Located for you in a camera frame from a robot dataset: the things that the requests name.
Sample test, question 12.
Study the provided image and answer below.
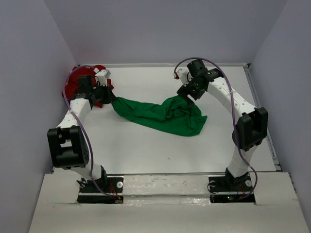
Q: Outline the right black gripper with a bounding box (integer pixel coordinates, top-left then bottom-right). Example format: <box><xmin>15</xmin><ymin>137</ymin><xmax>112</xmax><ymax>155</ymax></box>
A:
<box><xmin>177</xmin><ymin>77</ymin><xmax>205</xmax><ymax>106</ymax></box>

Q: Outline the green t-shirt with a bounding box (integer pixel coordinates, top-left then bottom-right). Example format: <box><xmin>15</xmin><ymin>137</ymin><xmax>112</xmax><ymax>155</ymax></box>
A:
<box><xmin>111</xmin><ymin>96</ymin><xmax>207</xmax><ymax>137</ymax></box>

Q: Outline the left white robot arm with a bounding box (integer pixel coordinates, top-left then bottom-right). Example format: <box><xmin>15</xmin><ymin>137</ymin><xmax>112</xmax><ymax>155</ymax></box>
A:
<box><xmin>47</xmin><ymin>73</ymin><xmax>112</xmax><ymax>192</ymax></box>

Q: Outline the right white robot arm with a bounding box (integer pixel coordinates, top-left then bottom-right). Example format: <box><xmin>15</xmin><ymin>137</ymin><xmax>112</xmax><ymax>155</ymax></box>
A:
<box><xmin>173</xmin><ymin>57</ymin><xmax>268</xmax><ymax>191</ymax></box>

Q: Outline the red t-shirt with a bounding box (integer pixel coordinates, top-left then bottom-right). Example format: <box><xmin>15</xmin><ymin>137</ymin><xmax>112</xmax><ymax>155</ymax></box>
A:
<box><xmin>62</xmin><ymin>65</ymin><xmax>114</xmax><ymax>110</ymax></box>

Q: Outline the white front cover board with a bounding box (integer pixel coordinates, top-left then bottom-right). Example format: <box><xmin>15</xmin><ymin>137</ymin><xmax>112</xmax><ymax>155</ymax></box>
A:
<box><xmin>30</xmin><ymin>172</ymin><xmax>308</xmax><ymax>233</ymax></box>

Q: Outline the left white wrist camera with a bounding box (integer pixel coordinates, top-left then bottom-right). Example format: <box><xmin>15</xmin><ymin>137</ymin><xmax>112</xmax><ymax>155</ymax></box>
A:
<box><xmin>95</xmin><ymin>69</ymin><xmax>111</xmax><ymax>86</ymax></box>

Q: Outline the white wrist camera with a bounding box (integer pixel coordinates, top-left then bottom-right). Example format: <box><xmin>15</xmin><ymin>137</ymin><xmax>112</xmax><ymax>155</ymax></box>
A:
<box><xmin>173</xmin><ymin>68</ymin><xmax>189</xmax><ymax>86</ymax></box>
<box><xmin>95</xmin><ymin>69</ymin><xmax>111</xmax><ymax>86</ymax></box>

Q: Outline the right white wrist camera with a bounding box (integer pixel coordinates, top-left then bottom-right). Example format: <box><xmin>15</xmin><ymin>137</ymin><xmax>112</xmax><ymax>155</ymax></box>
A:
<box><xmin>173</xmin><ymin>68</ymin><xmax>189</xmax><ymax>86</ymax></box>

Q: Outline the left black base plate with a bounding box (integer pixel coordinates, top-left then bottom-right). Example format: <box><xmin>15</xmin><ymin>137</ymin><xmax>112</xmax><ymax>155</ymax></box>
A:
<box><xmin>76</xmin><ymin>176</ymin><xmax>124</xmax><ymax>204</ymax></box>

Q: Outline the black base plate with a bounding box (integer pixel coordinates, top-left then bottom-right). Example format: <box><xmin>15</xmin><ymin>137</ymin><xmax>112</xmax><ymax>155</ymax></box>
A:
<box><xmin>76</xmin><ymin>176</ymin><xmax>124</xmax><ymax>204</ymax></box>
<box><xmin>207</xmin><ymin>175</ymin><xmax>256</xmax><ymax>204</ymax></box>

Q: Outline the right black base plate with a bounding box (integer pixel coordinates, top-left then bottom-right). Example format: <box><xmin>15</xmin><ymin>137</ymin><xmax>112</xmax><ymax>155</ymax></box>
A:
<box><xmin>207</xmin><ymin>175</ymin><xmax>256</xmax><ymax>204</ymax></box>

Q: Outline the aluminium table frame rail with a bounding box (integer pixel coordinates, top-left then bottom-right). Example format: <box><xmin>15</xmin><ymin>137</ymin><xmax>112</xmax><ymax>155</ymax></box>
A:
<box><xmin>47</xmin><ymin>61</ymin><xmax>268</xmax><ymax>180</ymax></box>

